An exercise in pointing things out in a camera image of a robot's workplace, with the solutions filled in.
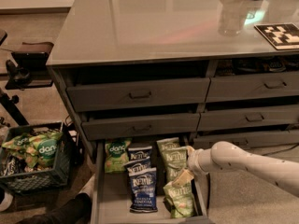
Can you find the blue Kettle bag middle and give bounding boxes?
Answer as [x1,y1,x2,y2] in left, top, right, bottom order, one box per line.
[124,158,151,173]

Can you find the green Kettle bag rear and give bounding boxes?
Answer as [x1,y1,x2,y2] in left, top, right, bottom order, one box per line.
[157,137,180,152]

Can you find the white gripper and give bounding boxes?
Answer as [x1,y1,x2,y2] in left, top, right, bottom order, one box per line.
[172,146,207,188]

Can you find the black shoe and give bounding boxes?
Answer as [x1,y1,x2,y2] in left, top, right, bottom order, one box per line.
[16,193,92,224]

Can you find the middle right grey drawer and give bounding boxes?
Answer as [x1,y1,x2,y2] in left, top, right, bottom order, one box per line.
[197,105,299,131]

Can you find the bottom right grey drawer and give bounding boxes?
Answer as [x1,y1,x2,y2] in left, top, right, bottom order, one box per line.
[193,130,299,149]

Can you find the blue Kettle bag front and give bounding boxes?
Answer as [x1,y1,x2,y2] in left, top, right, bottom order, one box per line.
[129,168,158,213]

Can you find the open bottom left drawer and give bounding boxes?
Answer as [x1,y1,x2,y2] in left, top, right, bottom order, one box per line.
[91,136,213,224]

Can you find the top left grey drawer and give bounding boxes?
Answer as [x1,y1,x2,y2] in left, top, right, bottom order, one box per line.
[66,77,209,112]

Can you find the green Kettle bag front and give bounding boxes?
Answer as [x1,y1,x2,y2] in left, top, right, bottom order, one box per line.
[164,182,194,218]

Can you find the green Dang chip bag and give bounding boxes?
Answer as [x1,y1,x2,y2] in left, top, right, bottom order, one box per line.
[105,138,132,173]

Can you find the black cable on floor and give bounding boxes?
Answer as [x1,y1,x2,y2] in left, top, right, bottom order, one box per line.
[258,143,299,157]

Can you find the blue Kettle bag rear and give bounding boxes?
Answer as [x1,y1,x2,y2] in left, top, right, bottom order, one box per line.
[128,146,152,161]

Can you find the top right grey drawer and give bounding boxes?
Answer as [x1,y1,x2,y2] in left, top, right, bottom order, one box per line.
[206,72,299,103]

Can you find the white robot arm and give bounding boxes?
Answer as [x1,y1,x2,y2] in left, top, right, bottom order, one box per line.
[172,141,299,197]

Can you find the black white fiducial marker board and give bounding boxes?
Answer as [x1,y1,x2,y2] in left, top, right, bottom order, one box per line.
[254,23,299,50]

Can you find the blue kettle bag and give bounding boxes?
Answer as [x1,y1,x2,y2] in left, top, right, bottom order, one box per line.
[128,146,152,161]
[124,158,151,173]
[129,168,158,213]

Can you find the green Dang bag in crate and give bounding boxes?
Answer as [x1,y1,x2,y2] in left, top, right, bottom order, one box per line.
[32,132,63,167]

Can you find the dark plastic crate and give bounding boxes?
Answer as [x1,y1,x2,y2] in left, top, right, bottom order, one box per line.
[0,121,74,195]

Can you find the green kettle bag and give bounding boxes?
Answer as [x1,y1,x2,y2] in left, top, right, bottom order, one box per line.
[157,137,180,152]
[164,182,194,218]
[163,147,187,169]
[166,164,185,182]

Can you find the grey drawer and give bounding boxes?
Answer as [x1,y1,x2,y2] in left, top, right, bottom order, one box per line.
[66,77,209,112]
[81,113,200,141]
[206,72,299,103]
[197,105,299,131]
[193,130,299,149]

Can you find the grey drawer cabinet counter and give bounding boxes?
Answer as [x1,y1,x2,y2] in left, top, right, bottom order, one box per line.
[47,0,299,155]

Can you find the middle left grey drawer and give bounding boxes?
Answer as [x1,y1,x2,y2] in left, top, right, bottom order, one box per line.
[81,113,200,141]

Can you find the black stand with brown pad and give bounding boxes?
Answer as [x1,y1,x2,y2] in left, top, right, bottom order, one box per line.
[0,42,54,125]

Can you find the green chip bags pile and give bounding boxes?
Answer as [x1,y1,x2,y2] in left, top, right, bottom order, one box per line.
[2,133,38,168]

